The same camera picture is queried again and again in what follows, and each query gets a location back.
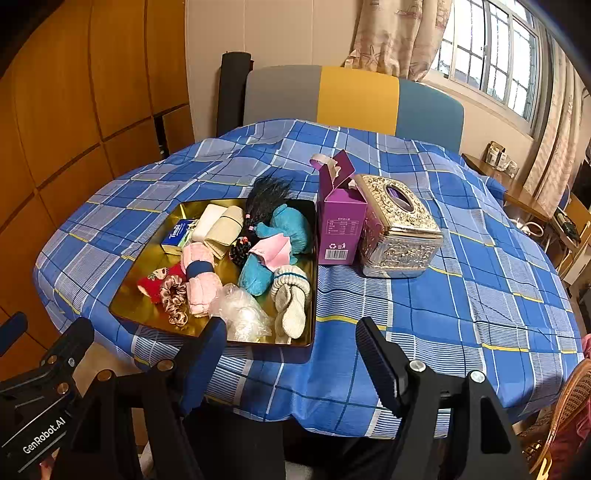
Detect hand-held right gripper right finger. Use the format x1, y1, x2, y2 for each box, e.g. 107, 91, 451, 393
355, 316, 529, 480

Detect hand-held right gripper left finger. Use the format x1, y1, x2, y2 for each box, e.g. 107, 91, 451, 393
53, 318, 228, 480

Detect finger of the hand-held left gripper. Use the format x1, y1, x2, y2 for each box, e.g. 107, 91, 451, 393
0, 312, 28, 356
39, 318, 95, 370

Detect white cotton stuffing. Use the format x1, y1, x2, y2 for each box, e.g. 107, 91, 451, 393
208, 282, 273, 343

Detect gold metal tray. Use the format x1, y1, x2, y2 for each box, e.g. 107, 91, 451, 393
108, 198, 319, 349

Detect brown scrunchie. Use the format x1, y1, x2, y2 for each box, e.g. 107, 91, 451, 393
159, 274, 190, 328

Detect red plush toy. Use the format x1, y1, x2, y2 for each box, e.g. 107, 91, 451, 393
137, 265, 185, 303

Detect teal fluffy sock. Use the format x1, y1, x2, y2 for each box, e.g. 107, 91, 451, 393
256, 203, 312, 256
238, 254, 274, 296

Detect white sock with blue band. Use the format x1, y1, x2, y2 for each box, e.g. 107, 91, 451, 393
270, 265, 309, 344

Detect pink fuzzy sock roll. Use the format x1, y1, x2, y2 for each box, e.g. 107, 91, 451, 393
180, 244, 222, 318

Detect black dotted hair tie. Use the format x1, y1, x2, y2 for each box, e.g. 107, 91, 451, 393
229, 235, 254, 267

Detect blue tissue packet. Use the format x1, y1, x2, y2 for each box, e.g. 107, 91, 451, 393
161, 219, 197, 254

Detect beige sock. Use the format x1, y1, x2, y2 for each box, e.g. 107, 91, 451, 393
203, 206, 245, 259

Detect pink cloth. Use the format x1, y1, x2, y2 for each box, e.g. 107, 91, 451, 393
250, 233, 294, 272

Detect black feather hairpiece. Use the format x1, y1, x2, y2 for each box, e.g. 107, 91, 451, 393
244, 176, 294, 232

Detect blue checked tablecloth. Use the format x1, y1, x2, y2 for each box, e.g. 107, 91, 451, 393
34, 119, 585, 437

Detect silver ornate tissue box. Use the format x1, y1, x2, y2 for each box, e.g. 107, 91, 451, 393
353, 174, 444, 278

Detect purple carton box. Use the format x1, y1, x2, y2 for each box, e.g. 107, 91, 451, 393
310, 150, 368, 266

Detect rattan chair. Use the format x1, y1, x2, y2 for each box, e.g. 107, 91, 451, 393
522, 360, 591, 476

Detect red quilt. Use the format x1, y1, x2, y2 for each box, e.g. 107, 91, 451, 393
549, 333, 591, 478

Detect wooden wardrobe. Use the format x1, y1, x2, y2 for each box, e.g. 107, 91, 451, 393
0, 0, 195, 370

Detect wooden desk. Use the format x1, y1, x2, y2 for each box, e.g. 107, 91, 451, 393
462, 154, 552, 222

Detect paper packets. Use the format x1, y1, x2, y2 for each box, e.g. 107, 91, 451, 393
485, 141, 506, 169

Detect grey yellow blue chair back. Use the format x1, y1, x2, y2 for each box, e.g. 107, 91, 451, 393
243, 65, 465, 153

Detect black monitor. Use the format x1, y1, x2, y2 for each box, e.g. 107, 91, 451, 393
573, 159, 591, 208

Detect black rolled mat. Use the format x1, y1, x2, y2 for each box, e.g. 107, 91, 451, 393
217, 52, 254, 137

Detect long patterned curtain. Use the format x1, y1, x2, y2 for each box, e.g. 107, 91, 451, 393
524, 41, 585, 215

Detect barred window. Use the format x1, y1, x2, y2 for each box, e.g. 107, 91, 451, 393
434, 0, 550, 134

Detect short patterned curtain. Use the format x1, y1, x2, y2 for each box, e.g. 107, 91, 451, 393
342, 0, 453, 81

